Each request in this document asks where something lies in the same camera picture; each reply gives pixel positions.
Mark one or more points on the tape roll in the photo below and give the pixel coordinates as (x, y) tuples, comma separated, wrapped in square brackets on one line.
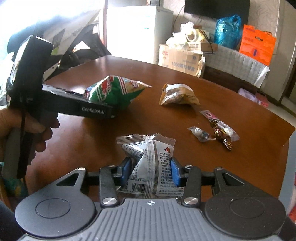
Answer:
[(194, 35)]

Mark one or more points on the large brown cardboard box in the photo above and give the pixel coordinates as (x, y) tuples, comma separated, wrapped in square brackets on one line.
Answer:
[(182, 60)]

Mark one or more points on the brown paper snack packet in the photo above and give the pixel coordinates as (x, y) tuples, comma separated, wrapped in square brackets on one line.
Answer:
[(179, 94)]

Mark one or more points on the grey nut snack packet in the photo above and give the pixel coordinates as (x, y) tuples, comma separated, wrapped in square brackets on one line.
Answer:
[(151, 177)]

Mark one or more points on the small panda candy packet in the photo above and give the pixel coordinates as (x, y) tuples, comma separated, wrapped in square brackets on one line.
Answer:
[(200, 134)]

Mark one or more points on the clear pink candy packet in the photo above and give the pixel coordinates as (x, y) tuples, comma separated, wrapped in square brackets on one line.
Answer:
[(227, 129)]

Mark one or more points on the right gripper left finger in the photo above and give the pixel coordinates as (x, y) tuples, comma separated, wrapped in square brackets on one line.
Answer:
[(111, 177)]

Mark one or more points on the orange gift bag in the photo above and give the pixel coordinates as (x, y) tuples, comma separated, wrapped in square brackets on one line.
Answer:
[(257, 44)]

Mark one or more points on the gold foil candy cluster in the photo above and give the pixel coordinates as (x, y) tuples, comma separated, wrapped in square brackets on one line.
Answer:
[(220, 134)]

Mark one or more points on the white crumpled plastic bag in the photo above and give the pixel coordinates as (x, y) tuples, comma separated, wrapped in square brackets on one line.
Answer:
[(179, 40)]

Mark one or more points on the cabinet with white cloth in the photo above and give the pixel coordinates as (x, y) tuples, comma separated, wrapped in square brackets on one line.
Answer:
[(234, 70)]

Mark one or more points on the small cardboard box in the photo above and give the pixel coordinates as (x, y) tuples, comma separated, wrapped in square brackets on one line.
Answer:
[(202, 46)]

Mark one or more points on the dark scooter by window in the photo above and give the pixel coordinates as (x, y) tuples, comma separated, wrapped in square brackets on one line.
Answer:
[(75, 41)]

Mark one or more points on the green chips bag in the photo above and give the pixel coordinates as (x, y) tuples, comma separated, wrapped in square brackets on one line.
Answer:
[(115, 91)]

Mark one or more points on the person's left hand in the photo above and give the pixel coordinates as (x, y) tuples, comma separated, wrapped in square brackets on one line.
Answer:
[(12, 118)]

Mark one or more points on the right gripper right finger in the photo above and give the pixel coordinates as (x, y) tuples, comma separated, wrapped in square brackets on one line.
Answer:
[(188, 177)]

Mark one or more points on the black wall television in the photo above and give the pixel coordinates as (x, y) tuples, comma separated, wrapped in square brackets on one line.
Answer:
[(218, 8)]

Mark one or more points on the pink red floor item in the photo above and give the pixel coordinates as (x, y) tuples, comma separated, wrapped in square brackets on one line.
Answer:
[(262, 100)]

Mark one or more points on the white small refrigerator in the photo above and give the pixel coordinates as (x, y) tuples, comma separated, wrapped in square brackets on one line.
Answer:
[(136, 32)]

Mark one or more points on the purple detergent bottle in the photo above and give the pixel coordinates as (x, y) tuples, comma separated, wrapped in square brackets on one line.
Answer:
[(248, 95)]

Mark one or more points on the blue plastic bag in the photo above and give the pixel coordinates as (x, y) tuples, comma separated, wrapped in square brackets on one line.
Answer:
[(228, 31)]

